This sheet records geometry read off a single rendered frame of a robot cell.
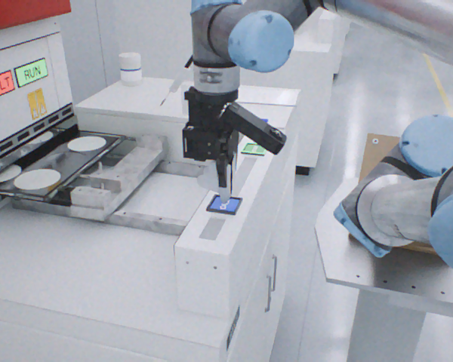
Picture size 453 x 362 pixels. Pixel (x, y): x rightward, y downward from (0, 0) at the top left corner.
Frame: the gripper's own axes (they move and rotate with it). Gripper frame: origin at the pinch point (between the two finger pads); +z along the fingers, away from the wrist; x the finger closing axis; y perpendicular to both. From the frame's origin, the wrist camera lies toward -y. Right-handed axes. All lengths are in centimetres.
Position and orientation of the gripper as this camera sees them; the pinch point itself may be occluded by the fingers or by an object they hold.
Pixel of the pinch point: (228, 197)
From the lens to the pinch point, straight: 82.4
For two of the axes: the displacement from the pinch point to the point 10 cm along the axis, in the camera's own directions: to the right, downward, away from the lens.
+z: 0.0, 8.8, 4.8
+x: -2.7, 4.6, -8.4
